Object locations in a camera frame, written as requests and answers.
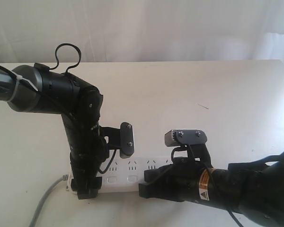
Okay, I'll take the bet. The white backdrop curtain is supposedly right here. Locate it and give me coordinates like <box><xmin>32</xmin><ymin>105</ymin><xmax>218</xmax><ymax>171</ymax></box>
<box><xmin>0</xmin><ymin>0</ymin><xmax>284</xmax><ymax>63</ymax></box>

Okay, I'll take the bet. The white five-outlet power strip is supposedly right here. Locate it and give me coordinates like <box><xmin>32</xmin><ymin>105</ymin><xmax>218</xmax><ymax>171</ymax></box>
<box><xmin>65</xmin><ymin>156</ymin><xmax>178</xmax><ymax>193</ymax></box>

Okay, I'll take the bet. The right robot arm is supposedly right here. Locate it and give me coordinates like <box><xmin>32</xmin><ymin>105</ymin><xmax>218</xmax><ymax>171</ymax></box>
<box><xmin>139</xmin><ymin>144</ymin><xmax>284</xmax><ymax>227</ymax></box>

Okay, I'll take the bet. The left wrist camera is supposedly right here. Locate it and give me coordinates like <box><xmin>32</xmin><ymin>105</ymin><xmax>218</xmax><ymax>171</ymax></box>
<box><xmin>100</xmin><ymin>122</ymin><xmax>134</xmax><ymax>159</ymax></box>

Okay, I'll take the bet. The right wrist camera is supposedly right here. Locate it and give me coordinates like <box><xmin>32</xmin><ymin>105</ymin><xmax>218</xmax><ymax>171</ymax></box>
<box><xmin>164</xmin><ymin>129</ymin><xmax>207</xmax><ymax>147</ymax></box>

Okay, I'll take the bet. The white zip tie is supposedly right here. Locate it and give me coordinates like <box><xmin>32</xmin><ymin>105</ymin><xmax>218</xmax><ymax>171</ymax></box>
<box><xmin>7</xmin><ymin>74</ymin><xmax>39</xmax><ymax>102</ymax></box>

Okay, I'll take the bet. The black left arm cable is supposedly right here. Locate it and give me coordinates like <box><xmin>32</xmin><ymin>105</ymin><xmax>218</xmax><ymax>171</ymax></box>
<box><xmin>48</xmin><ymin>43</ymin><xmax>82</xmax><ymax>74</ymax></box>

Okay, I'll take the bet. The grey power cable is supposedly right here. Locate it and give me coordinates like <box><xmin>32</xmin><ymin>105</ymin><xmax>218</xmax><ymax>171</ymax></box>
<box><xmin>27</xmin><ymin>174</ymin><xmax>71</xmax><ymax>227</ymax></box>

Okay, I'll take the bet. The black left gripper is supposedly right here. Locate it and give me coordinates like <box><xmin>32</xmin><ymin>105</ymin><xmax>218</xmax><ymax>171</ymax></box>
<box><xmin>71</xmin><ymin>141</ymin><xmax>109</xmax><ymax>199</ymax></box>

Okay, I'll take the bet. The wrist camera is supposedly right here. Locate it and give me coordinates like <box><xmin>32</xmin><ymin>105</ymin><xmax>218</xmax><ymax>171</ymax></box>
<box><xmin>164</xmin><ymin>129</ymin><xmax>207</xmax><ymax>147</ymax></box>
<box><xmin>100</xmin><ymin>122</ymin><xmax>134</xmax><ymax>159</ymax></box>

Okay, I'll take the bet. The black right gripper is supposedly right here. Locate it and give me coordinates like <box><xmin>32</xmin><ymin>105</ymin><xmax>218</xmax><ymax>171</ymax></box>
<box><xmin>138</xmin><ymin>144</ymin><xmax>214</xmax><ymax>202</ymax></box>

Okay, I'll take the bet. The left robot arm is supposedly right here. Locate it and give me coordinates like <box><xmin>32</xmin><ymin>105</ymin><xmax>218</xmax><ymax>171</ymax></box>
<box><xmin>0</xmin><ymin>63</ymin><xmax>108</xmax><ymax>200</ymax></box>

